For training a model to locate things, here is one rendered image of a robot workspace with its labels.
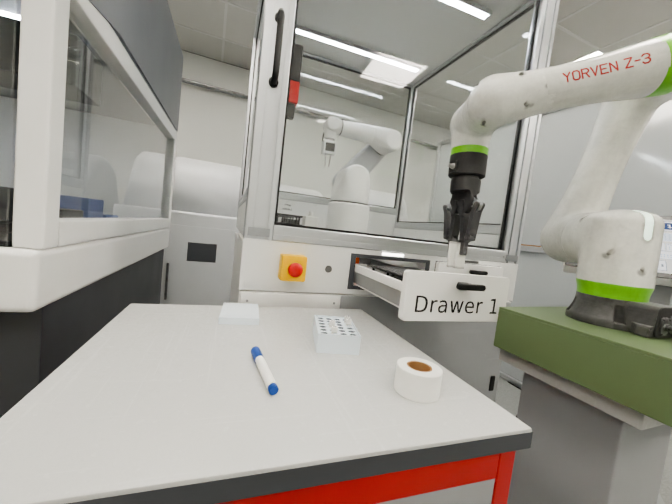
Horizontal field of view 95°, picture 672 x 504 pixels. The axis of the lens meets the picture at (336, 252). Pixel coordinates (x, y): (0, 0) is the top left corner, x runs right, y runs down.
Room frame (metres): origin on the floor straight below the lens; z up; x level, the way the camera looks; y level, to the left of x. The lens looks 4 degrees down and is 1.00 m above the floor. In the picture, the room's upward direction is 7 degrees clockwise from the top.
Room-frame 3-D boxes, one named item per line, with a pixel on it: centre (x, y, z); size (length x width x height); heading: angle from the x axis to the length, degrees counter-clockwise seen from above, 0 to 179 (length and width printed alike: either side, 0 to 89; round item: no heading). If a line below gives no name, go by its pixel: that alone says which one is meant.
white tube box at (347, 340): (0.64, -0.02, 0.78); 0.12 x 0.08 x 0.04; 8
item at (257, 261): (1.46, -0.06, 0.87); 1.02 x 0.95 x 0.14; 110
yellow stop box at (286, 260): (0.87, 0.12, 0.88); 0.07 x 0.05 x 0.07; 110
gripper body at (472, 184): (0.83, -0.32, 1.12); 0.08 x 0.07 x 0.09; 20
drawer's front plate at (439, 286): (0.71, -0.29, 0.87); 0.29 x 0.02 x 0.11; 110
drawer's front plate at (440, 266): (1.10, -0.49, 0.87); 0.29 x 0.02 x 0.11; 110
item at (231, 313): (0.74, 0.21, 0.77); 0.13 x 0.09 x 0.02; 16
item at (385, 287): (0.90, -0.22, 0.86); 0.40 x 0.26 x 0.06; 20
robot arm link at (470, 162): (0.83, -0.31, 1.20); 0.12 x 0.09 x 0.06; 110
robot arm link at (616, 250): (0.69, -0.62, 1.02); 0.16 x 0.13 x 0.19; 176
